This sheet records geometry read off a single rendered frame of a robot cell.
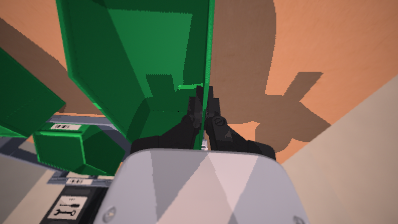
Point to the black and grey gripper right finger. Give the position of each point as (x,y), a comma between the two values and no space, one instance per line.
(224,138)

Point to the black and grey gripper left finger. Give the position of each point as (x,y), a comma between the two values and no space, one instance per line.
(180,136)

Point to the green bin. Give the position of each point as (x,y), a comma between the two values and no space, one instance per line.
(25,102)
(58,145)
(139,61)

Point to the black tool case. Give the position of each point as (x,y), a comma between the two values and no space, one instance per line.
(75,205)

